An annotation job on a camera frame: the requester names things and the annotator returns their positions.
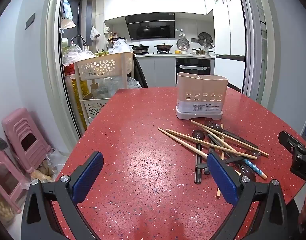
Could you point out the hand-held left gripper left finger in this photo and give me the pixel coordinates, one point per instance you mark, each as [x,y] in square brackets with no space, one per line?
[89,177]

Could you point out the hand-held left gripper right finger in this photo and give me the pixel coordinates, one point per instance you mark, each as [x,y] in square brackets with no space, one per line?
[221,180]

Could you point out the dark translucent plastic spoon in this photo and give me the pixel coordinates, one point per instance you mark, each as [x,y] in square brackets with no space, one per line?
[210,125]
[253,154]
[198,160]
[246,172]

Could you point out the blue patterned wooden chopstick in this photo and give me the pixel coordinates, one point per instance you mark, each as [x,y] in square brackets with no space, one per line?
[255,169]

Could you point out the beige plastic utensil holder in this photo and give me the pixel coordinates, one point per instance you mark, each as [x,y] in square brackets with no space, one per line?
[201,95]

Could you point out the clear plastic food bag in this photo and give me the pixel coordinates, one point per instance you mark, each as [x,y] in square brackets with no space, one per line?
[46,167]

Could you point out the yellow cooking oil bottle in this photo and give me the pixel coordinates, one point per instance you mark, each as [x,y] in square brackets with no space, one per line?
[78,97]

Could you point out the pink plastic stool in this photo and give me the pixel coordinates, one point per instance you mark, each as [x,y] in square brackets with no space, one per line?
[15,125]
[0,160]

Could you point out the clear bag of nuts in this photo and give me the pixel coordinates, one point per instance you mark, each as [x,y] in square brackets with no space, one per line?
[1,210]

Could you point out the black built-in oven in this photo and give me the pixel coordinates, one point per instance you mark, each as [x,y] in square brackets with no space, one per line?
[193,76]

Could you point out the beige flower-cutout storage cart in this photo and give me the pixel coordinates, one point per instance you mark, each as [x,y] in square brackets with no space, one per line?
[105,66]

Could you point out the black hanging cloth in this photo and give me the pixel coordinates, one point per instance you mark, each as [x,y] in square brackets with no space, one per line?
[140,72]

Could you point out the green plastic basket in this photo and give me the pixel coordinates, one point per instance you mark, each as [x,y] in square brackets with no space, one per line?
[101,53]

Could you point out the pile of clear plastic bags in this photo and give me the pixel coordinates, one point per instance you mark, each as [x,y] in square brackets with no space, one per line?
[74,53]

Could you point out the grey lower kitchen cabinets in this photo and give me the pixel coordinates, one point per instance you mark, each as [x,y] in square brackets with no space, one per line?
[155,71]

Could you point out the white refrigerator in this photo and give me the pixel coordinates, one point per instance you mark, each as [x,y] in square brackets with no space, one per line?
[230,30]

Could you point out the small steel pot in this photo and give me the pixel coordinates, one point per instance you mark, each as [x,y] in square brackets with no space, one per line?
[199,51]

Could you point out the round honeycomb metal rack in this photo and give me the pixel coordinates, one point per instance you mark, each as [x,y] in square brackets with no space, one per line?
[205,38]

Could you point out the crumpled white plastic bag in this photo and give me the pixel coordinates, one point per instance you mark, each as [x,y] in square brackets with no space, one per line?
[121,45]

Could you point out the black wok with lid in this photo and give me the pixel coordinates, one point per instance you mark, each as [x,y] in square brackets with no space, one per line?
[140,47]

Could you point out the spice rack with bottles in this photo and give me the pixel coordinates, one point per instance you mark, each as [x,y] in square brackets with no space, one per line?
[110,38]

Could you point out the black kitchen faucet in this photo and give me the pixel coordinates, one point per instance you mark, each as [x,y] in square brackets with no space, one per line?
[78,37]

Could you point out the round metal steamer rack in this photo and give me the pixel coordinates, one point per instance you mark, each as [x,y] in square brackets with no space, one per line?
[183,44]

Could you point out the hanging white plastic bag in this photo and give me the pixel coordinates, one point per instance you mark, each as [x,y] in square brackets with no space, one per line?
[95,33]

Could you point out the dark cooking pot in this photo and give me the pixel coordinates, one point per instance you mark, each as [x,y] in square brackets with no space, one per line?
[163,47]

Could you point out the black range hood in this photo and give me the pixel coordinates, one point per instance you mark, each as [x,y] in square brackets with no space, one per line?
[150,30]

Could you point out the hanging paper bag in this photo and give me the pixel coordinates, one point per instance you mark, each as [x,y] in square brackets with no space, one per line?
[68,15]

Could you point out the white upper kitchen cabinets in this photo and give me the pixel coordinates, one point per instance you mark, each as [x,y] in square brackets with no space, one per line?
[153,3]

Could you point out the sliding door frame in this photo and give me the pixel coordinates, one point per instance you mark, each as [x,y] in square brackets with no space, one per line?
[56,80]

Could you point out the grey wall switch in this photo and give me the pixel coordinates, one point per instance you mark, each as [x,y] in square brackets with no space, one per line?
[30,20]

